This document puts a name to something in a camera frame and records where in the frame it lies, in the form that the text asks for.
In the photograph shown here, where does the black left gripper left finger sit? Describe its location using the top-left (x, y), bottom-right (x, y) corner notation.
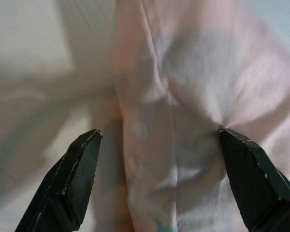
top-left (14, 129), bottom-right (104, 232)

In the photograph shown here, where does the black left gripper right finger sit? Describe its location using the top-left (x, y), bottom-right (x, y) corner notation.
top-left (218, 128), bottom-right (290, 232)

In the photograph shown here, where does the pale pink pillow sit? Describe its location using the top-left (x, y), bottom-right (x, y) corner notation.
top-left (94, 0), bottom-right (290, 232)

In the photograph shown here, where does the white bed sheet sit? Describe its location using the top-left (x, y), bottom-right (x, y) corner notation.
top-left (0, 0), bottom-right (145, 232)

